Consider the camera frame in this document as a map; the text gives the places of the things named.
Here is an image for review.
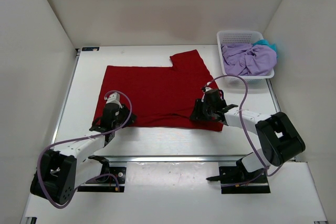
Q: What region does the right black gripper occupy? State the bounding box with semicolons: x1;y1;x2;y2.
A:
191;99;216;122

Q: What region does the red t shirt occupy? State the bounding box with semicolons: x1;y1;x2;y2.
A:
94;50;223;132

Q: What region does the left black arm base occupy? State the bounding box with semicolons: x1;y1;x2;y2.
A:
74;155;127;193

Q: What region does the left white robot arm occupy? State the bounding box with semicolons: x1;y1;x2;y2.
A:
30;102;137;209

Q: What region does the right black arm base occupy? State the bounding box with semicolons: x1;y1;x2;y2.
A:
206;166;270;195

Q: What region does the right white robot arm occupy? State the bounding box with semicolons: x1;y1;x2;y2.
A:
190;88;306;182

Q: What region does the white plastic basket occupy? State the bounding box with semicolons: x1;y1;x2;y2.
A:
217;30;275;81

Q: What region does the lilac t shirt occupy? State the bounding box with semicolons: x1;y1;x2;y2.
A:
221;43;277;76

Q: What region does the teal t shirt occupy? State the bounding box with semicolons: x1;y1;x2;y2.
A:
253;39;278;54

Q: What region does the dark blue label sticker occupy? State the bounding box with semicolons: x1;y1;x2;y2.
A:
81;47;100;51

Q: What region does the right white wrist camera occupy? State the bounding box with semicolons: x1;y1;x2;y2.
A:
201;85;212;94

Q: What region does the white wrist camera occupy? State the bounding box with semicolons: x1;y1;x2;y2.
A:
201;85;212;94
104;91;122;108

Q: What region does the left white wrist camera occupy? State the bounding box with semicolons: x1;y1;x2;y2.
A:
104;91;122;108

